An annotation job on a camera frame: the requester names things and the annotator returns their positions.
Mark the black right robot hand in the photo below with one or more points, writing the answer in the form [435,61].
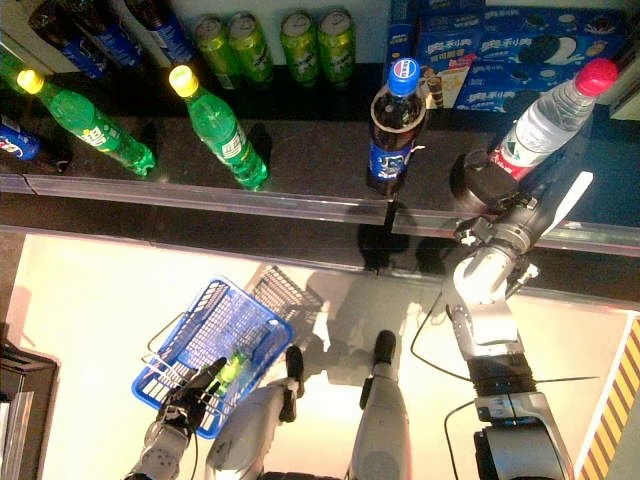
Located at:
[480,185]

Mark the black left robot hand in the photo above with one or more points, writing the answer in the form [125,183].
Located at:
[192,400]

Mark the blue plastic shopping basket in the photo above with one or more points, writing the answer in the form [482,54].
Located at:
[210,310]

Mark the clear water bottle red label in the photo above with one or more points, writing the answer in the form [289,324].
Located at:
[545,120]

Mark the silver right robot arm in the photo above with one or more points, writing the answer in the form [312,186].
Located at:
[492,325]

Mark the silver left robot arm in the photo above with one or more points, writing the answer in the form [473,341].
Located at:
[160,455]

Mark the small bright green bottle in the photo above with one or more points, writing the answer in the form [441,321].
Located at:
[230,372]

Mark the dark low display cabinet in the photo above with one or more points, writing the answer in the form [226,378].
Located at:
[30,400]

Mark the dark drinks shelf board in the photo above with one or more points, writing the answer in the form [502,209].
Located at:
[320,145]

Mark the dark base shelf board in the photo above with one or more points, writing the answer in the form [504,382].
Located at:
[150,215]

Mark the yellow black hazard tape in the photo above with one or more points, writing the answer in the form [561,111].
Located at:
[620,390]

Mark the clear shelf price rail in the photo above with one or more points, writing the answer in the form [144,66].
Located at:
[425,222]
[200,192]

